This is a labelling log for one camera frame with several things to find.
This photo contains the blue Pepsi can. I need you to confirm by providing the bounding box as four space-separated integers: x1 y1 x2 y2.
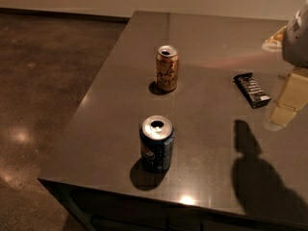
140 115 175 173

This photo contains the orange LaCroix can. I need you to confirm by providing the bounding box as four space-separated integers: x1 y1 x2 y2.
156 45 179 92

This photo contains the black snack bar packet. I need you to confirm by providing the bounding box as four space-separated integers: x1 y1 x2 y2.
233 72 271 109

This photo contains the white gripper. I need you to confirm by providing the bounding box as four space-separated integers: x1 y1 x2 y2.
262 0 308 127

